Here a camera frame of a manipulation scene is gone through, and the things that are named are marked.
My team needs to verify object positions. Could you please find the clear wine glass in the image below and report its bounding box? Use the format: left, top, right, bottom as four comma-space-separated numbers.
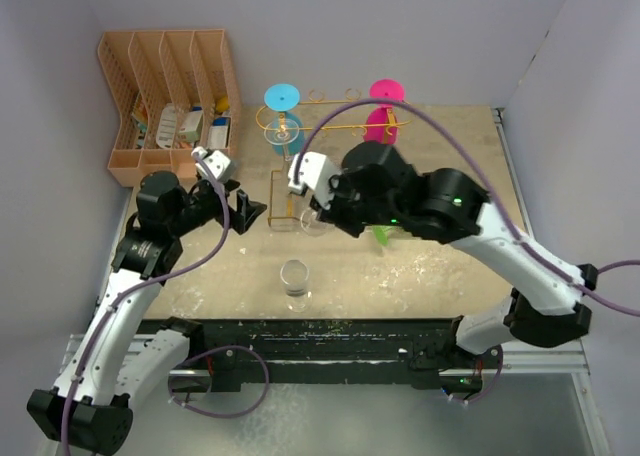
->
263, 114, 301, 162
300, 207, 333, 237
279, 259, 312, 313

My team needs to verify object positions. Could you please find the yellow sponge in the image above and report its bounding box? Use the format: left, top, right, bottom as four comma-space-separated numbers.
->
215, 95, 230, 113

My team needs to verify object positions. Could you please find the green plastic wine glass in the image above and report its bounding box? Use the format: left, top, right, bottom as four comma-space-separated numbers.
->
371, 225, 393, 247

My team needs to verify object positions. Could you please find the green white small box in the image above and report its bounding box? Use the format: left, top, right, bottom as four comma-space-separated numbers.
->
176, 109, 204, 143

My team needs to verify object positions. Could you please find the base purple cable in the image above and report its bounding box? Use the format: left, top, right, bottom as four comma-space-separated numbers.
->
167, 343, 270, 417
447, 345, 506, 408

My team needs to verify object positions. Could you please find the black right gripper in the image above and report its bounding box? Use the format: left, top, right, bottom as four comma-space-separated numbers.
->
310, 170, 402, 238

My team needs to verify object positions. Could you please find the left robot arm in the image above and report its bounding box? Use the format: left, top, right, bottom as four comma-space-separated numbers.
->
27, 171, 267, 455

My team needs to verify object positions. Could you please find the white box blue cap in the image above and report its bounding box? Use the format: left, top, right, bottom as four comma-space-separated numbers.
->
207, 116, 231, 150

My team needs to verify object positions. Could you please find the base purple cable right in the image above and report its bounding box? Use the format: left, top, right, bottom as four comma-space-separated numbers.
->
447, 345, 506, 408

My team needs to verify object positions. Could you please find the gold wire wine glass rack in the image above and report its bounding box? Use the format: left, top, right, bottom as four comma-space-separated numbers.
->
255, 87, 409, 229

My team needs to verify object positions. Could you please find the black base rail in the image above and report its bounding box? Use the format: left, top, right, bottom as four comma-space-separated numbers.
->
138, 317, 503, 395

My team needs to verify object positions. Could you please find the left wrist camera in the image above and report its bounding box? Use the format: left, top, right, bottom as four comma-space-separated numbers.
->
191, 146, 236, 184

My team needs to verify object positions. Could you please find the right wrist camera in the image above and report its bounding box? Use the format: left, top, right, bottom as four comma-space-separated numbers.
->
287, 152, 343, 210

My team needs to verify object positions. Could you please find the peach plastic desk organizer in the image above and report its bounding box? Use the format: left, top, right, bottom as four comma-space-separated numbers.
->
97, 29, 242, 188

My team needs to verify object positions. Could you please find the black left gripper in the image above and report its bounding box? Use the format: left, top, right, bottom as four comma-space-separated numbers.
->
168, 177, 265, 237

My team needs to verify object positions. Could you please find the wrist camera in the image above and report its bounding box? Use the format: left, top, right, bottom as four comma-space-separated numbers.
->
191, 146, 236, 184
287, 152, 343, 210

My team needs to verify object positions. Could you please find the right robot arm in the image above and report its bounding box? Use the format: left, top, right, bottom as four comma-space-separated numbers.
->
288, 141, 597, 367

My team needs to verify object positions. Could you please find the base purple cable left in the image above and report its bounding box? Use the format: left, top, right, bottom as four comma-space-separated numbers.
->
167, 343, 270, 417

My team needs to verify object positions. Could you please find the white oval label card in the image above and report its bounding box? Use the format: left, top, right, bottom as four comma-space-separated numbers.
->
155, 103, 177, 149

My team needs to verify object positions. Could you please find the pink plastic wine glass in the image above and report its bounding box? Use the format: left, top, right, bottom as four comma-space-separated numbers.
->
363, 79, 405, 145

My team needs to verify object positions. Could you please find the blue plastic wine glass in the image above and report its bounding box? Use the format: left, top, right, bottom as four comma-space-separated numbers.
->
264, 83, 305, 161

